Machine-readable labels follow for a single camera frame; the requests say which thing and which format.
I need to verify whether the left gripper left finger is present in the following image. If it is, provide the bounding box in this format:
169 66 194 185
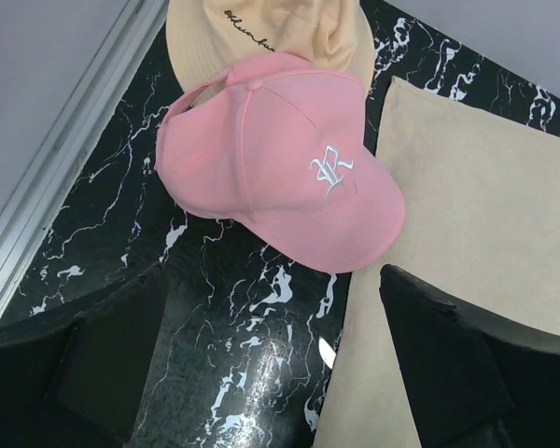
0 263 169 447

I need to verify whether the silver table knife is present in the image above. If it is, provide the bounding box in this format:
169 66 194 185
317 338 336 370

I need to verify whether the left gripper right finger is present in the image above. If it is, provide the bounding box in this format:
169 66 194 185
379 264 560 447

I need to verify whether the aluminium frame post left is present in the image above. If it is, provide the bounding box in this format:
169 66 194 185
0 1 168 319

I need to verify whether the pink baseball cap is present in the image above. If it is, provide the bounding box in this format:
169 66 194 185
155 52 405 273

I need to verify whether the beige bucket hat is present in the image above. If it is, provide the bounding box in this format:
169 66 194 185
165 0 375 91

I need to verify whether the beige cloth napkin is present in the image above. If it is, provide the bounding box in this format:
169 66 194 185
314 77 560 447

